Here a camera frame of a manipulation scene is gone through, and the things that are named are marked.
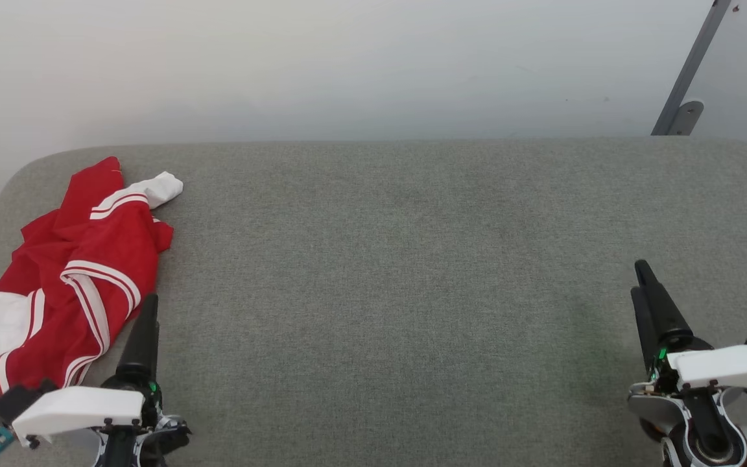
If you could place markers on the red and white garment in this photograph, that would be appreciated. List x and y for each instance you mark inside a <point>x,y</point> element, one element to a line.
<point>107,246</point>

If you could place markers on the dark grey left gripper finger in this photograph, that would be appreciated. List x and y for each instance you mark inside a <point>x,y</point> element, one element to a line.
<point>143,337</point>

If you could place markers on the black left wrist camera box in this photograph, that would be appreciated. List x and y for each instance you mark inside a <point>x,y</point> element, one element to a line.
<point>13,402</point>

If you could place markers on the grey fabric sofa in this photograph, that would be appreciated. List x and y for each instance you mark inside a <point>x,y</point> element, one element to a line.
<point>380,292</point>

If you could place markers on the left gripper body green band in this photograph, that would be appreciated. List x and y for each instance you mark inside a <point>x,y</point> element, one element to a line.
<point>153,438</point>

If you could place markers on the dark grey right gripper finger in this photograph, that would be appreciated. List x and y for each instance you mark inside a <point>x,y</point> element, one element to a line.
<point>644,324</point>
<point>665,318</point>

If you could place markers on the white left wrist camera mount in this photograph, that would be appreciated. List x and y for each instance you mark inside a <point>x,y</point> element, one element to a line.
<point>82,408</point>

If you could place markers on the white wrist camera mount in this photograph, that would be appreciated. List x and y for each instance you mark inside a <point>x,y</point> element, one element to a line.
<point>82,408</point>
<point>730,366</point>

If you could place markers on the grey metal post foot bracket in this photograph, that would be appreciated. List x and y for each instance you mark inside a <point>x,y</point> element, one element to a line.
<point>686,117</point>

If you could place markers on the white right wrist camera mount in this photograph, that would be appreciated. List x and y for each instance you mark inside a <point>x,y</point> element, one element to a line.
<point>730,366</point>

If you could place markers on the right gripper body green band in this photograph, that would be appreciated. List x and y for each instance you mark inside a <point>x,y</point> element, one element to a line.
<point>698,428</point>

